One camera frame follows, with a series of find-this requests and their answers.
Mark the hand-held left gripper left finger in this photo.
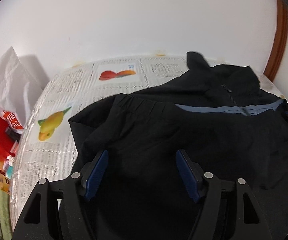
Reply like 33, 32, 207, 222
12, 149, 109, 240

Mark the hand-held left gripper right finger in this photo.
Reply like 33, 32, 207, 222
176, 149, 267, 240

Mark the black white blue jacket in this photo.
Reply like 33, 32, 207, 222
68, 51, 288, 240

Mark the fruit print tablecloth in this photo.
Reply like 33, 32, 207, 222
10, 52, 288, 205

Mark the orange drink bottle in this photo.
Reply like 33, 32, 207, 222
0, 170, 11, 193

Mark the green blanket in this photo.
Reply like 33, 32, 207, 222
0, 189, 14, 240

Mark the white plastic shopping bag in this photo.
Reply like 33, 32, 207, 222
0, 45, 45, 130

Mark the brown wooden door frame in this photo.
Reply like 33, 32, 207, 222
263, 0, 288, 82

